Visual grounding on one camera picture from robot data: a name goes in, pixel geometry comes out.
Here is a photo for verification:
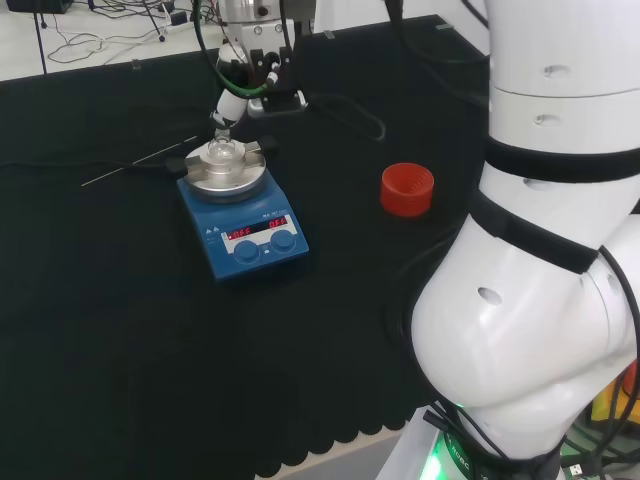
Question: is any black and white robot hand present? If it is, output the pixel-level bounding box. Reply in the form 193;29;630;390
208;24;312;132

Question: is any heater with blue base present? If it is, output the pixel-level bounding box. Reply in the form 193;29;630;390
164;133;312;284

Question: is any red ribbed plastic cup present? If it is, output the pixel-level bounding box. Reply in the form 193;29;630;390
380;162;435;218

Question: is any thin black probe cable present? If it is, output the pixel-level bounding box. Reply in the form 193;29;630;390
299;91;387;143

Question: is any clear round-bottom glass flask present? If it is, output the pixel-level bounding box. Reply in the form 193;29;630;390
204;127;241;166

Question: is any thin metal temperature probe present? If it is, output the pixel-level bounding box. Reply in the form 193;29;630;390
80;135;199;188

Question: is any black bench cloth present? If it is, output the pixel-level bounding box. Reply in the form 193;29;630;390
0;13;494;480

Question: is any white floor cable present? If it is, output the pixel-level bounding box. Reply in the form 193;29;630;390
47;14;174;65

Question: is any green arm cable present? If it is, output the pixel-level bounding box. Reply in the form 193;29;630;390
192;0;274;97

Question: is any yellow stop button box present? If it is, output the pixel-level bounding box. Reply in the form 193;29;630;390
589;360;640;424

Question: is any black tripod leg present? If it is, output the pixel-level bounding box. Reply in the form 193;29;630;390
32;8;50;76

